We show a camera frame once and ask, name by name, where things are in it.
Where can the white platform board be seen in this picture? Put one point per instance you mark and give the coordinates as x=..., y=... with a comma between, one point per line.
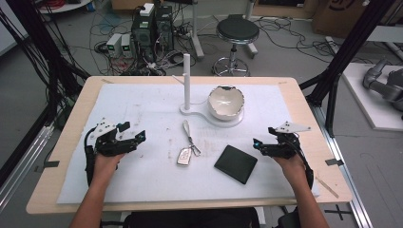
x=364, y=104

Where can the thin wooden strip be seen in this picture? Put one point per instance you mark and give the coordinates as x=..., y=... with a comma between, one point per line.
x=327, y=187

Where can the black tape piece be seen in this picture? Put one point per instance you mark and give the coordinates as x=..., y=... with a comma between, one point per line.
x=51, y=164
x=334, y=162

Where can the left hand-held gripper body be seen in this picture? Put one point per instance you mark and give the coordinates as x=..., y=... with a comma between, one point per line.
x=111, y=146

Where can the black tape cross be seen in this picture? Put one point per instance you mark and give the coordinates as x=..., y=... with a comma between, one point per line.
x=339, y=211

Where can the white eggshell-shaped bowl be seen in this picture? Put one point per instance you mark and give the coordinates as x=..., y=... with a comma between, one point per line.
x=225, y=101

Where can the person's left hand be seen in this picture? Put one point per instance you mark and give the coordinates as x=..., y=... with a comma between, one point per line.
x=105, y=165

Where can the white power supply box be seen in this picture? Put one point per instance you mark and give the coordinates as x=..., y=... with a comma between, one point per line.
x=113, y=45
x=126, y=46

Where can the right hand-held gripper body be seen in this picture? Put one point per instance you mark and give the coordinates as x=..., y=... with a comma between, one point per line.
x=282, y=148

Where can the aluminium rail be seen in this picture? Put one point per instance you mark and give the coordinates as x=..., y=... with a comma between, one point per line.
x=345, y=171
x=22, y=167

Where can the black computer tower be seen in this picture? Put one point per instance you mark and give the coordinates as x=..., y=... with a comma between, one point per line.
x=152, y=31

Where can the white table leg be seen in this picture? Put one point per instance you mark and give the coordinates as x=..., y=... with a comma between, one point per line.
x=197, y=31

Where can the black wallet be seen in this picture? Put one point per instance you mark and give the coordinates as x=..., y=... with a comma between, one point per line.
x=236, y=164

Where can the person's right hand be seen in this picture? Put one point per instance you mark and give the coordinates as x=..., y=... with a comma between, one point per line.
x=293, y=167

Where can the white stand with pole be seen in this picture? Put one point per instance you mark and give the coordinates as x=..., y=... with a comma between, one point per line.
x=187, y=91

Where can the cardboard box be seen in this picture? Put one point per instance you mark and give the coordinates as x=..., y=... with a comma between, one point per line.
x=345, y=17

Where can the black round stool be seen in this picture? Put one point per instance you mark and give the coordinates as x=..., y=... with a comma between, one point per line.
x=237, y=30

